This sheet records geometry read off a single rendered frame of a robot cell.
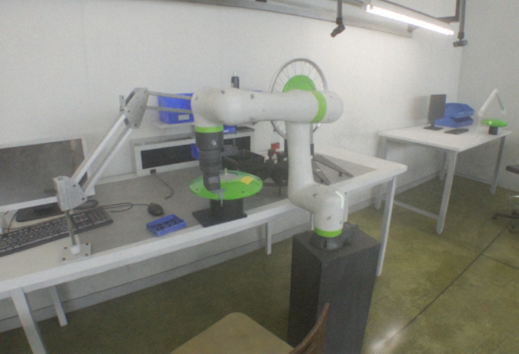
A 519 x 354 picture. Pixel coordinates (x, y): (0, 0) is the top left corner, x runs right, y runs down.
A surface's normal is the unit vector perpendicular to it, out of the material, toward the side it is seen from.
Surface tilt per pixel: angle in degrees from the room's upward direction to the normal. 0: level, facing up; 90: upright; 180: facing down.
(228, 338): 0
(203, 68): 90
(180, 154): 90
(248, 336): 0
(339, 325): 90
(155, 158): 90
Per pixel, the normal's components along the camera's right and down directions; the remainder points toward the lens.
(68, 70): 0.56, 0.22
